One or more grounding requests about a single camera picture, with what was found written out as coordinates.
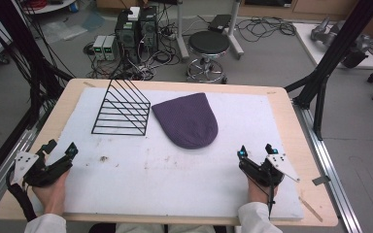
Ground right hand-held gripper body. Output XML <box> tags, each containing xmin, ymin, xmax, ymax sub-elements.
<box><xmin>238</xmin><ymin>153</ymin><xmax>301</xmax><ymax>188</ymax></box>

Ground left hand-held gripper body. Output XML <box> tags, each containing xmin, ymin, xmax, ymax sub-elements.
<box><xmin>6</xmin><ymin>150</ymin><xmax>74</xmax><ymax>188</ymax></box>

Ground purple knitted hat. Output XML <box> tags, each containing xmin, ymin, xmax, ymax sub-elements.
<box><xmin>151</xmin><ymin>92</ymin><xmax>220</xmax><ymax>150</ymax></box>

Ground person's right hand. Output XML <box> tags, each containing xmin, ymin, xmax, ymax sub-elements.
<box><xmin>246</xmin><ymin>176</ymin><xmax>279</xmax><ymax>206</ymax></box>

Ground person's left hand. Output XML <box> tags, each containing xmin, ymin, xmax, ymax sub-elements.
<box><xmin>31</xmin><ymin>169</ymin><xmax>71</xmax><ymax>216</ymax></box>

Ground person's right white sleeve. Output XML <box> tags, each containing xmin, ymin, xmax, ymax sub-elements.
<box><xmin>237</xmin><ymin>201</ymin><xmax>284</xmax><ymax>233</ymax></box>

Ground person's white sleeve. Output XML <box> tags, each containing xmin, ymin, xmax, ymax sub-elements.
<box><xmin>23</xmin><ymin>212</ymin><xmax>68</xmax><ymax>233</ymax></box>
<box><xmin>237</xmin><ymin>201</ymin><xmax>284</xmax><ymax>233</ymax></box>

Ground person's left white sleeve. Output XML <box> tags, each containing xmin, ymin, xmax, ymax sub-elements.
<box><xmin>23</xmin><ymin>212</ymin><xmax>68</xmax><ymax>233</ymax></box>

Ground grey tape piece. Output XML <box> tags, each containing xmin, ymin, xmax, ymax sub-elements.
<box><xmin>311</xmin><ymin>175</ymin><xmax>332</xmax><ymax>187</ymax></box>

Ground thin wooden strip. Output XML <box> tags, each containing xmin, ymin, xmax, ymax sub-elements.
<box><xmin>298</xmin><ymin>196</ymin><xmax>324</xmax><ymax>223</ymax></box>

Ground white foam mat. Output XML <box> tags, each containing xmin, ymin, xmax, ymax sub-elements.
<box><xmin>31</xmin><ymin>86</ymin><xmax>305</xmax><ymax>221</ymax></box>

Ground small grey power unit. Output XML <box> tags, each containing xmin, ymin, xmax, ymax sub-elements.
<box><xmin>103</xmin><ymin>35</ymin><xmax>119</xmax><ymax>62</ymax></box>
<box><xmin>92</xmin><ymin>34</ymin><xmax>107</xmax><ymax>61</ymax></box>

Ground white platform board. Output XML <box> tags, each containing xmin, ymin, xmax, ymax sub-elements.
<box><xmin>292</xmin><ymin>22</ymin><xmax>373</xmax><ymax>71</ymax></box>

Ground clear plastic sheet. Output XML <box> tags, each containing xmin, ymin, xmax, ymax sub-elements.
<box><xmin>40</xmin><ymin>19</ymin><xmax>89</xmax><ymax>45</ymax></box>

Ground black round stool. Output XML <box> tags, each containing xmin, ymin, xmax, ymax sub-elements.
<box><xmin>186</xmin><ymin>30</ymin><xmax>232</xmax><ymax>85</ymax></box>

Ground white stand leg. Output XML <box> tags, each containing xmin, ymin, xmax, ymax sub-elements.
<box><xmin>225</xmin><ymin>0</ymin><xmax>245</xmax><ymax>61</ymax></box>
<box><xmin>174</xmin><ymin>0</ymin><xmax>190</xmax><ymax>61</ymax></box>

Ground black computer tower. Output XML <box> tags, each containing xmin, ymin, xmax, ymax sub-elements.
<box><xmin>138</xmin><ymin>5</ymin><xmax>160</xmax><ymax>54</ymax></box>
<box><xmin>114</xmin><ymin>11</ymin><xmax>141</xmax><ymax>65</ymax></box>

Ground black flat box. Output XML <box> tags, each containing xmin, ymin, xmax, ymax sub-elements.
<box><xmin>207</xmin><ymin>14</ymin><xmax>233</xmax><ymax>34</ymax></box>

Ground white box on tower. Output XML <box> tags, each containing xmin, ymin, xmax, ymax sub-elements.
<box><xmin>127</xmin><ymin>6</ymin><xmax>141</xmax><ymax>22</ymax></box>

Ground black sleeved gripper cable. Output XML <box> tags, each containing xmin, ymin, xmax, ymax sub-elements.
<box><xmin>5</xmin><ymin>164</ymin><xmax>39</xmax><ymax>223</ymax></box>

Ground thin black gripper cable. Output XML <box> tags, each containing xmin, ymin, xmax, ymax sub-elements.
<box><xmin>266</xmin><ymin>181</ymin><xmax>277</xmax><ymax>219</ymax></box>

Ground aluminium rail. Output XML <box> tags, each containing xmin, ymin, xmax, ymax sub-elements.
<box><xmin>292</xmin><ymin>99</ymin><xmax>365</xmax><ymax>233</ymax></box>
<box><xmin>0</xmin><ymin>106</ymin><xmax>51</xmax><ymax>218</ymax></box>

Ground black wire rack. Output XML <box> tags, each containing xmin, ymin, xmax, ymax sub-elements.
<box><xmin>90</xmin><ymin>78</ymin><xmax>152</xmax><ymax>137</ymax></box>

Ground black metal frame stand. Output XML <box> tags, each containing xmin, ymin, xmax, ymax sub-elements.
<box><xmin>284</xmin><ymin>0</ymin><xmax>373</xmax><ymax>142</ymax></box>
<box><xmin>0</xmin><ymin>0</ymin><xmax>76</xmax><ymax>128</ymax></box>

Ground tangle of cables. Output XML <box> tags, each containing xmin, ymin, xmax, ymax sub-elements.
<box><xmin>83</xmin><ymin>41</ymin><xmax>183</xmax><ymax>82</ymax></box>

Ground loose black floor cables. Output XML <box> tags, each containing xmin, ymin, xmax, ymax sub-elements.
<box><xmin>235</xmin><ymin>15</ymin><xmax>297</xmax><ymax>44</ymax></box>

